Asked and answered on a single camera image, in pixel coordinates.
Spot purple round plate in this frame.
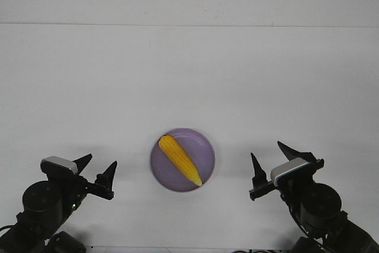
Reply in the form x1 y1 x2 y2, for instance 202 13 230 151
150 128 216 193

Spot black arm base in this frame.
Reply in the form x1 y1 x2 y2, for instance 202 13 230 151
43 231 86 253

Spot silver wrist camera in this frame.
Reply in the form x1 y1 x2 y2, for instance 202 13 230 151
40 156 78 179
270 158 309 187

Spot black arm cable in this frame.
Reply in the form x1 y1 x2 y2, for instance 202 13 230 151
288 202 314 238

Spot yellow corn cob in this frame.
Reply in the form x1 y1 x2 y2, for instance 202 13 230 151
158 135 203 187

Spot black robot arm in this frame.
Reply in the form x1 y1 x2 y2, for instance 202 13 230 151
1 154 117 252
249 142 378 252

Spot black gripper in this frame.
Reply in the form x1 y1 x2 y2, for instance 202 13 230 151
58 153 117 214
249 141 325 200

